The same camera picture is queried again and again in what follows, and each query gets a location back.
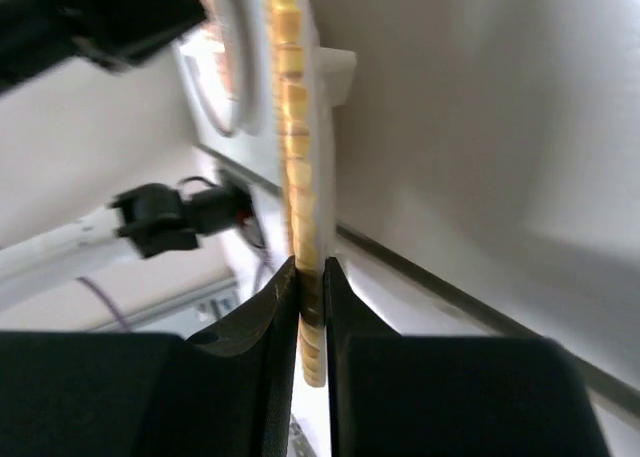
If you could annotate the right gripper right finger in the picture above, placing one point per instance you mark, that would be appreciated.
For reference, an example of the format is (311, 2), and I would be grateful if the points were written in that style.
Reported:
(396, 395)

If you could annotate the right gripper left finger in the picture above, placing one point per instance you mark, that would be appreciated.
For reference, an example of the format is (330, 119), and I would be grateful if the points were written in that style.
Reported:
(225, 391)

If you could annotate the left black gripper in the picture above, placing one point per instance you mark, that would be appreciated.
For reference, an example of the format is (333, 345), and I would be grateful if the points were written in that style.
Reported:
(115, 35)

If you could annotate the round patterned plate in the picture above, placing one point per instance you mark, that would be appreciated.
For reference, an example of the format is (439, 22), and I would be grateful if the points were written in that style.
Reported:
(219, 59)

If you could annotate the woven bamboo square tray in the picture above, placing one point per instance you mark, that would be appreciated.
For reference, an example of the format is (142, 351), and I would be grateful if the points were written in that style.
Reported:
(308, 81)

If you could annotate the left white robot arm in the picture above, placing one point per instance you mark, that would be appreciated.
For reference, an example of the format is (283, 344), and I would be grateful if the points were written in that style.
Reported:
(141, 223)

